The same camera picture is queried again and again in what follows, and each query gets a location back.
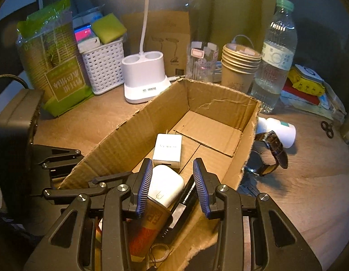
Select green pack of paper cups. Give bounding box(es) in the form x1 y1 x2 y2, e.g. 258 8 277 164
16 0 94 117

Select yellow wipes pack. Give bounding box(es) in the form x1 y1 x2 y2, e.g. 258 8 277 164
288 70 326 96

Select white paper boxes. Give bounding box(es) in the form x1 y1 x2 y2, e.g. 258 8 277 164
318 82 347 116

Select red book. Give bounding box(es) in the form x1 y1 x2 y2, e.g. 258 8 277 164
282 79 322 105

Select white plastic basket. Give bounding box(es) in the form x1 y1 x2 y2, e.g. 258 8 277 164
81 38 125 95

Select white flat device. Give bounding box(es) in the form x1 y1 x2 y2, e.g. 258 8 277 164
295 64 323 84

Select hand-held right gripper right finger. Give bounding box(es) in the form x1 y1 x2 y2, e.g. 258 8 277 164
193 158 323 271

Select white charger block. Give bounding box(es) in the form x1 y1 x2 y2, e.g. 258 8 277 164
153 134 182 170

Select white pill bottle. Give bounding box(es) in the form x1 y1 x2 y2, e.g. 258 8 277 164
256 118 296 149

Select white earbuds case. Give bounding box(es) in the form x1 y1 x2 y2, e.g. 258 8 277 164
148 165 185 206

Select black power bank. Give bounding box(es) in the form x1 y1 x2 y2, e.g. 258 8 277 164
160 181 198 243

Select pink and blue phone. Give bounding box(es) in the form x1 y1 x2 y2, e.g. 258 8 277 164
74 25 93 43

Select brown paper lamp packaging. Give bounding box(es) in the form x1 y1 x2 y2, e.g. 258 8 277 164
121 11 190 77

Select stack of brown paper cups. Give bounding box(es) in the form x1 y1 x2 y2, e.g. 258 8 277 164
221 44 261 93

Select gold tin can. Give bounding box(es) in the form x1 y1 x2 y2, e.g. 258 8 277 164
129 198 172 266

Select clear water bottle green cap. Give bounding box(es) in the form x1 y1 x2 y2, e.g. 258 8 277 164
251 0 298 113

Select black cable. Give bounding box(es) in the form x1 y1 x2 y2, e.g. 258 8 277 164
0 75 26 91

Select cardboard box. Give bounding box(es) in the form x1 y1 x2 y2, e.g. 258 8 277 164
57 78 262 271

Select green sponge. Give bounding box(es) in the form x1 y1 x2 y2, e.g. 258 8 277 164
91 17 127 44

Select clear ribbed glass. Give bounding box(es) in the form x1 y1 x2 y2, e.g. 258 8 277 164
187 42 220 82

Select white charging cable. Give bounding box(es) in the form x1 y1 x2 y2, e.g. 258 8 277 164
232 35 255 48

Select black wristwatch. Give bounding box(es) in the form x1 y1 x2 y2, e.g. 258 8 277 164
246 131 288 175

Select black scissors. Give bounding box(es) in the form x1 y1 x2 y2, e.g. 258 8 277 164
321 121 336 139

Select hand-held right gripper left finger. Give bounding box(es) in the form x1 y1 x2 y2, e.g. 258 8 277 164
23 158 154 271

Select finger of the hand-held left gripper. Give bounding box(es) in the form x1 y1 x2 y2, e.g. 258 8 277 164
42 172 133 205
30 144 85 175

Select white desk lamp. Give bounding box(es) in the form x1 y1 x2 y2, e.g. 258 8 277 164
121 0 171 104

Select small white box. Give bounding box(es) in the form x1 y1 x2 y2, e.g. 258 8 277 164
78 37 100 53

